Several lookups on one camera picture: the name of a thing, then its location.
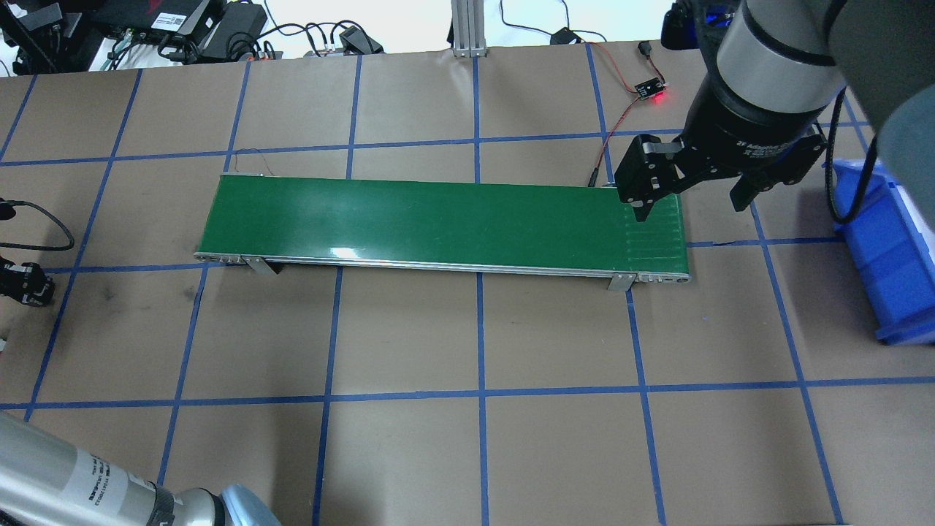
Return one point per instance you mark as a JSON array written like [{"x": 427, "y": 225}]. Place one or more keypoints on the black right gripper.
[{"x": 749, "y": 124}]

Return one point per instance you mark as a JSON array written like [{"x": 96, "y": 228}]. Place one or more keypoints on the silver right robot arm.
[{"x": 772, "y": 68}]

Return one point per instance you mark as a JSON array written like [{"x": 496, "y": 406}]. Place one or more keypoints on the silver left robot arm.
[{"x": 158, "y": 389}]

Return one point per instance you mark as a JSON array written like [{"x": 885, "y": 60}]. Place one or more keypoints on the small sensor board red LED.
[{"x": 654, "y": 90}]

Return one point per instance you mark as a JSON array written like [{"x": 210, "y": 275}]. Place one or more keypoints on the green conveyor belt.
[{"x": 561, "y": 231}]

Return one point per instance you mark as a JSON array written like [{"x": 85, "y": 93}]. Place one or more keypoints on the blue plastic bin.
[{"x": 891, "y": 248}]

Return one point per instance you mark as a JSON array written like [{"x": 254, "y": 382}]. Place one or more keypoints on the black power adapter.
[{"x": 240, "y": 25}]

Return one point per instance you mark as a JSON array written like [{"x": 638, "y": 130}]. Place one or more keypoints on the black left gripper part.
[{"x": 26, "y": 284}]

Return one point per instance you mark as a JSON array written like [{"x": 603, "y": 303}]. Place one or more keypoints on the aluminium frame post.
[{"x": 467, "y": 29}]

